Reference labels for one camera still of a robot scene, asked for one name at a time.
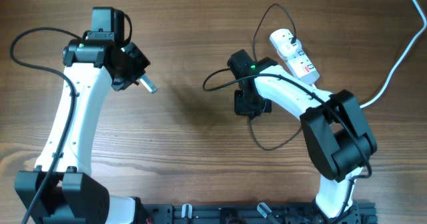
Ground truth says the black USB charging cable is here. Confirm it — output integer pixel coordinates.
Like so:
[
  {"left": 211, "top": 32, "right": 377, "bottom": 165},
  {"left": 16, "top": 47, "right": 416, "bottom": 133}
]
[{"left": 248, "top": 3, "right": 303, "bottom": 152}]

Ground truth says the Galaxy smartphone teal screen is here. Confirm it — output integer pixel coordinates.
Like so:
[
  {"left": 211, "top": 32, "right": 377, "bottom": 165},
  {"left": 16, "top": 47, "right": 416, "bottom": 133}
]
[{"left": 139, "top": 75, "right": 157, "bottom": 94}]

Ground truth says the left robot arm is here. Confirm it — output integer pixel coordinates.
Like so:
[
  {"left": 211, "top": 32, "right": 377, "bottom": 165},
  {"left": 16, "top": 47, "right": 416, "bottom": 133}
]
[{"left": 15, "top": 7, "right": 157, "bottom": 223}]

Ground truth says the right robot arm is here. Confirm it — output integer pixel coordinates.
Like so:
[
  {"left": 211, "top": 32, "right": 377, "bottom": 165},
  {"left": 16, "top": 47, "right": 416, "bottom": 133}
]
[{"left": 227, "top": 49, "right": 377, "bottom": 223}]

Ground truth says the white charger adapter plug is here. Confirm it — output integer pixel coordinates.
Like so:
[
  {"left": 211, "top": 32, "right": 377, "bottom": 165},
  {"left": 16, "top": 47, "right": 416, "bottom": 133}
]
[{"left": 277, "top": 39, "right": 302, "bottom": 60}]

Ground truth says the white power strip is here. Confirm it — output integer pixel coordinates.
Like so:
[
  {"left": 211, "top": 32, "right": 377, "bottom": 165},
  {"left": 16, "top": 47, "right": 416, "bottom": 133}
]
[{"left": 270, "top": 29, "right": 320, "bottom": 87}]

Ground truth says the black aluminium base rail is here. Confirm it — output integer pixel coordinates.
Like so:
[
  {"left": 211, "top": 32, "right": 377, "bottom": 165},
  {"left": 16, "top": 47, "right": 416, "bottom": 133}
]
[{"left": 136, "top": 202, "right": 378, "bottom": 224}]

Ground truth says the white power strip cord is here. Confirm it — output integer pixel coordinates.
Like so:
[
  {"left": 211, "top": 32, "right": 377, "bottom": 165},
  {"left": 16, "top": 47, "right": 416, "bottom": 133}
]
[{"left": 359, "top": 0, "right": 427, "bottom": 110}]

